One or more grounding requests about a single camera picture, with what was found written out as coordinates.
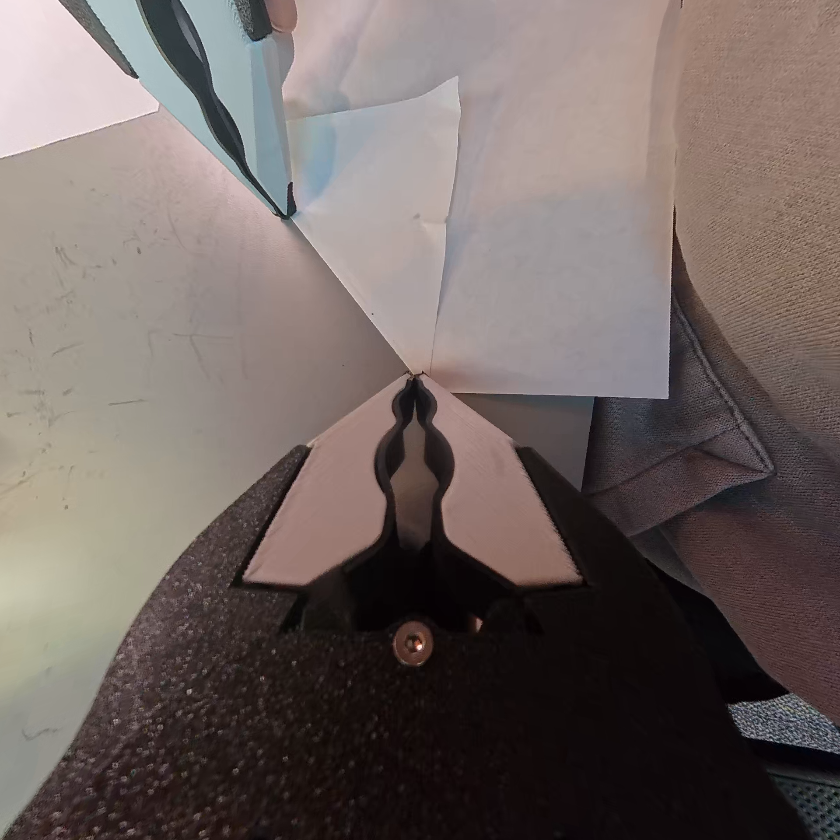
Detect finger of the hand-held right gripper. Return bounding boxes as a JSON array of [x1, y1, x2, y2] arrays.
[[85, 0, 287, 220], [171, 0, 298, 220]]

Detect person's beige sweatshirt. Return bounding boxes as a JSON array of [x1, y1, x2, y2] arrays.
[[583, 0, 840, 723]]

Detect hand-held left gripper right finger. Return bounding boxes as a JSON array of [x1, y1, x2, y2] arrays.
[[413, 376, 584, 632]]

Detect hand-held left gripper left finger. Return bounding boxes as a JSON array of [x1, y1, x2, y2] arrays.
[[241, 374, 417, 631]]

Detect white paper sheet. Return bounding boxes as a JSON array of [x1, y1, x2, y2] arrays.
[[0, 0, 161, 158], [281, 0, 683, 549]]

